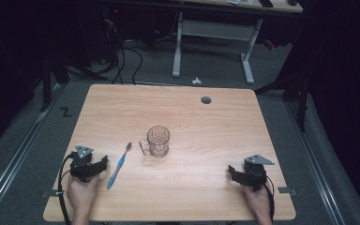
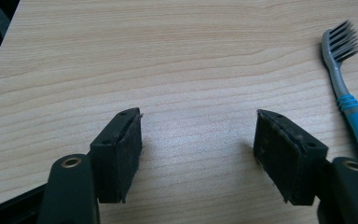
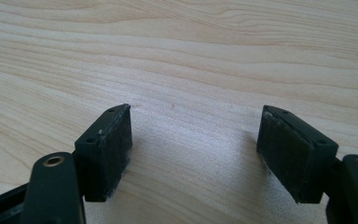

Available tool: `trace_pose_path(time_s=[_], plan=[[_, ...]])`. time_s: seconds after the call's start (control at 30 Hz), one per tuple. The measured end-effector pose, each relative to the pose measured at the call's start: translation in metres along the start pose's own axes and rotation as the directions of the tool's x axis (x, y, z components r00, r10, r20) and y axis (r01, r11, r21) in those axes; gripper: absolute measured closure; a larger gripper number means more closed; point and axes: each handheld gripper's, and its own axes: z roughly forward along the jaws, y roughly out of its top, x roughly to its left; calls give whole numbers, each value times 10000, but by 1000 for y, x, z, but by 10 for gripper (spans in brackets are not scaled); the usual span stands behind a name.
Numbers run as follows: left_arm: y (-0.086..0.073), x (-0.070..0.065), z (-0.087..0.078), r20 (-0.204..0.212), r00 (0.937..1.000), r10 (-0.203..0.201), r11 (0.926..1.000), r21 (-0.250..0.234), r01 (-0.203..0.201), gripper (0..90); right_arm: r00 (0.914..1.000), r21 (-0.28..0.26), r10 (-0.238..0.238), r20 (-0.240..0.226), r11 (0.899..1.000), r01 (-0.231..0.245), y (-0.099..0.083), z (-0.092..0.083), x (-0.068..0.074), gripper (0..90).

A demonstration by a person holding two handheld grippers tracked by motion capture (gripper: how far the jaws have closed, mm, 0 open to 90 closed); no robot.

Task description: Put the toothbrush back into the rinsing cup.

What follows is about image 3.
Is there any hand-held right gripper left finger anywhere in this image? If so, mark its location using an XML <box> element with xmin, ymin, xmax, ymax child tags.
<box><xmin>74</xmin><ymin>103</ymin><xmax>133</xmax><ymax>203</ymax></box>

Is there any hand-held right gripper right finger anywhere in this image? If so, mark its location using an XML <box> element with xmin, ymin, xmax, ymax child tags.
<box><xmin>255</xmin><ymin>105</ymin><xmax>339</xmax><ymax>204</ymax></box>

